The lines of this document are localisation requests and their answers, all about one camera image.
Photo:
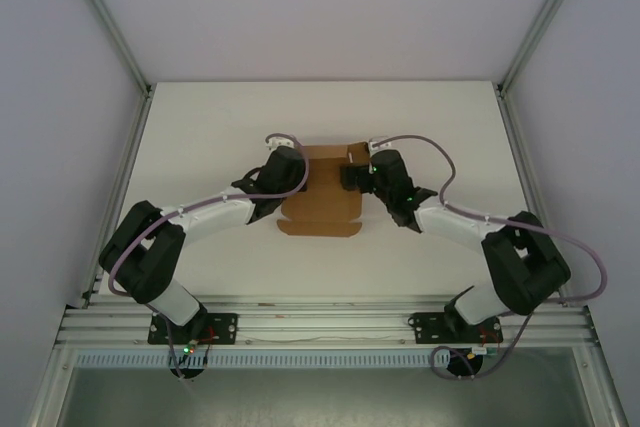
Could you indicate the brown cardboard box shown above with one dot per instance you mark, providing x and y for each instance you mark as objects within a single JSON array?
[{"x": 322, "y": 207}]

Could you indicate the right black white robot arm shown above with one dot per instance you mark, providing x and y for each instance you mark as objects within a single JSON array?
[{"x": 520, "y": 267}]

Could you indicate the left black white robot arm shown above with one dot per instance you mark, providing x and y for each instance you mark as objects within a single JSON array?
[{"x": 150, "y": 257}]

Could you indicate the small circuit board with LED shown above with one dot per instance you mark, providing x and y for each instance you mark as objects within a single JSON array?
[
  {"x": 487, "y": 350},
  {"x": 190, "y": 347}
]

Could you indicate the grey metal sheet panel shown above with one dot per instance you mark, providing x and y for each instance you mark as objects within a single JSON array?
[{"x": 320, "y": 397}]

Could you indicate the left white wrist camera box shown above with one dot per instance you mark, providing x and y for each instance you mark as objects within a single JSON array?
[{"x": 280, "y": 140}]

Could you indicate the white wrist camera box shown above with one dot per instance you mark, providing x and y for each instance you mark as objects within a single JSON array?
[
  {"x": 379, "y": 142},
  {"x": 280, "y": 140}
]

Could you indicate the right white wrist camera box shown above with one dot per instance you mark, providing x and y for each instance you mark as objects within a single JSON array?
[{"x": 379, "y": 142}]

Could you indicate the aluminium table side rail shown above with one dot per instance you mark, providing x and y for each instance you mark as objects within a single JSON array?
[
  {"x": 515, "y": 147},
  {"x": 130, "y": 157}
]

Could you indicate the aluminium mounting rail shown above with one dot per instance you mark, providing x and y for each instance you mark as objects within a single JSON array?
[{"x": 325, "y": 322}]

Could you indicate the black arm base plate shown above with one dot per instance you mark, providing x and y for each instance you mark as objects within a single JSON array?
[
  {"x": 425, "y": 328},
  {"x": 222, "y": 328}
]

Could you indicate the aluminium frame post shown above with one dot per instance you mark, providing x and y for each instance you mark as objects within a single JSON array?
[
  {"x": 542, "y": 17},
  {"x": 107, "y": 17}
]

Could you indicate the aluminium lower frame leg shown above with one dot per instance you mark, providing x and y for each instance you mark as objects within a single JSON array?
[
  {"x": 607, "y": 387},
  {"x": 47, "y": 387}
]

